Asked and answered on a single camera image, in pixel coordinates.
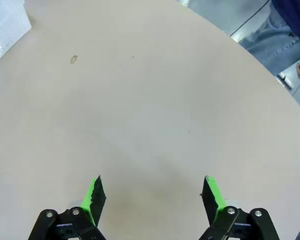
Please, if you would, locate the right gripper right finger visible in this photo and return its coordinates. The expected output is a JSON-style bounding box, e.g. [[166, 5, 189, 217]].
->
[[198, 175, 281, 240]]

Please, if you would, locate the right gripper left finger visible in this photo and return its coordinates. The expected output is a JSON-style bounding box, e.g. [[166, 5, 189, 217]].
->
[[27, 174, 108, 240]]

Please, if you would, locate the translucent white perforated plastic basket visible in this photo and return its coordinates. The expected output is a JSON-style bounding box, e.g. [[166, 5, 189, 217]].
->
[[0, 0, 33, 71]]

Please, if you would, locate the person in blue jeans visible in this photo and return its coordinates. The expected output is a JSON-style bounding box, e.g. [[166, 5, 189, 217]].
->
[[238, 2, 300, 76]]

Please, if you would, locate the person's dark blue top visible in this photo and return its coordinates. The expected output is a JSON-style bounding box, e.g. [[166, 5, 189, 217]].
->
[[271, 0, 300, 49]]

